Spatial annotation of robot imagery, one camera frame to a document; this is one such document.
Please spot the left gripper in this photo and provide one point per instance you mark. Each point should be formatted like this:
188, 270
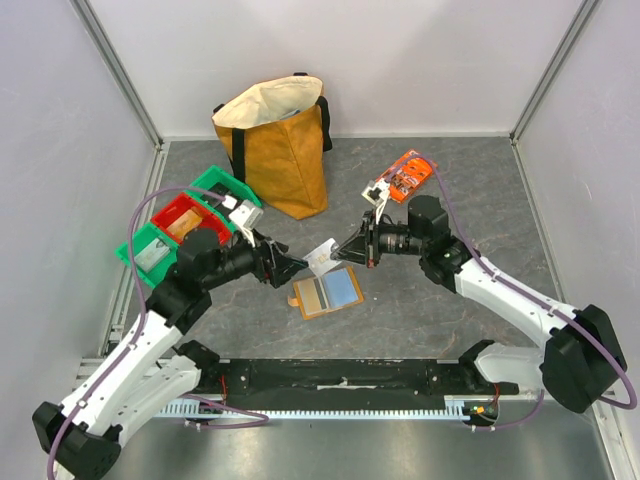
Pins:
280, 267

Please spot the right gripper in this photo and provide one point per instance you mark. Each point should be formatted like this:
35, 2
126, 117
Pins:
371, 244

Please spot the grey white card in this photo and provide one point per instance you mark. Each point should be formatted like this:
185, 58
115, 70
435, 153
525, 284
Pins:
320, 260

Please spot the yellow leather card holder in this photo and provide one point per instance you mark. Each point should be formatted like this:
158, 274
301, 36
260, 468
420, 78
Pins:
334, 291

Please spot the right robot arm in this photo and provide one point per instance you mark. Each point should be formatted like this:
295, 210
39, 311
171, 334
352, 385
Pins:
576, 357

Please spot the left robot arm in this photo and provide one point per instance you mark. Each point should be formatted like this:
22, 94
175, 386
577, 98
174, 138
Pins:
86, 432

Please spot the black card in bin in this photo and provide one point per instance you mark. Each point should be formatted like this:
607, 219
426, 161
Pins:
223, 189

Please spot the tan card in bin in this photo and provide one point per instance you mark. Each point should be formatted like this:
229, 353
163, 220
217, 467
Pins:
185, 223

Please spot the grey card in bin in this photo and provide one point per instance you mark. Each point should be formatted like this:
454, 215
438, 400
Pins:
151, 255

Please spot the orange screw box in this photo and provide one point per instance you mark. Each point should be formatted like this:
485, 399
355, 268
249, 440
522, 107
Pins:
406, 175

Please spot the green bin far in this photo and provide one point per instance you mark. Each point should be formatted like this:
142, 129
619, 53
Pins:
217, 180

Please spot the green bin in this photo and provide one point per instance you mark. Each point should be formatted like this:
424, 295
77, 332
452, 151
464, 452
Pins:
217, 180
141, 238

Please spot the red bin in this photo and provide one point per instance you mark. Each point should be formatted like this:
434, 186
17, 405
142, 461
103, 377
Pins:
179, 205

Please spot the brown paper tote bag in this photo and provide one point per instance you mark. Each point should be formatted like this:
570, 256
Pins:
275, 134

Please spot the green bin near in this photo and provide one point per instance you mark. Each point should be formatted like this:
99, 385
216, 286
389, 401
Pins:
141, 238

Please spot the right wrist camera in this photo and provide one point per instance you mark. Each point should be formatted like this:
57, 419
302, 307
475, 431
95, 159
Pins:
376, 192

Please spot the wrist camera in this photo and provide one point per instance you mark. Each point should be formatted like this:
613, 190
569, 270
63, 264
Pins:
243, 214
376, 192

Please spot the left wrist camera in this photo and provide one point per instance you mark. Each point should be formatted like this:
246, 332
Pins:
243, 214

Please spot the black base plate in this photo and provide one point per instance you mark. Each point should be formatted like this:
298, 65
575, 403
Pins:
250, 376

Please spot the slotted cable duct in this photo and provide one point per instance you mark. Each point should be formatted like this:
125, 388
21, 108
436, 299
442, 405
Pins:
193, 409

